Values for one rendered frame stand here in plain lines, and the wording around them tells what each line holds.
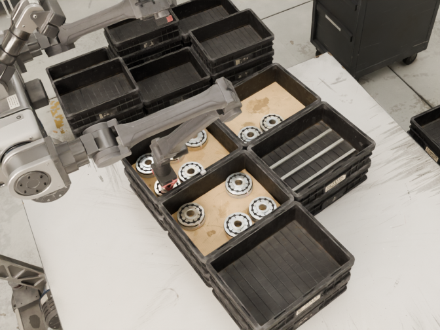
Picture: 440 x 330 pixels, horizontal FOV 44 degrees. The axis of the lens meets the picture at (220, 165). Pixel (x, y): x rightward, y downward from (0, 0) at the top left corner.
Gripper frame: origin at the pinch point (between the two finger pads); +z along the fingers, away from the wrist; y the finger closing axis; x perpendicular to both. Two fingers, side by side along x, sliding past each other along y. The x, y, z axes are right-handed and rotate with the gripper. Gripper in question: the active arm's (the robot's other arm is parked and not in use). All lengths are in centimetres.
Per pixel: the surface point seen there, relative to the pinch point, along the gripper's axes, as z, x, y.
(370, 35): 41, -155, 63
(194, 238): 3.9, 0.9, -23.8
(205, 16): 49, -88, 142
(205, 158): 3.9, -19.7, 6.6
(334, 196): 12, -56, -31
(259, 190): 3.7, -29.9, -18.3
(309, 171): 4, -51, -21
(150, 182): 4.2, 4.3, 7.5
